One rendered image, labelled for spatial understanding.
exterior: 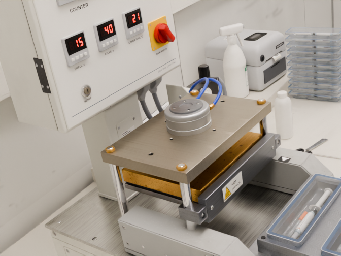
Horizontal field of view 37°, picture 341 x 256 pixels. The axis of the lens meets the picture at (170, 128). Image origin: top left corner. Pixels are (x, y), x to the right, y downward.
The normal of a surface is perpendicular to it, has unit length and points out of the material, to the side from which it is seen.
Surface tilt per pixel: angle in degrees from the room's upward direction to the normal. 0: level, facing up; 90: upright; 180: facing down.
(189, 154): 0
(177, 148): 0
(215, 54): 86
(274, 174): 90
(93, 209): 0
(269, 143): 90
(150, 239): 90
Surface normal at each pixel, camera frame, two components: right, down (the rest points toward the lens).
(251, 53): -0.65, 0.36
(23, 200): 0.82, 0.12
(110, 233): -0.15, -0.89
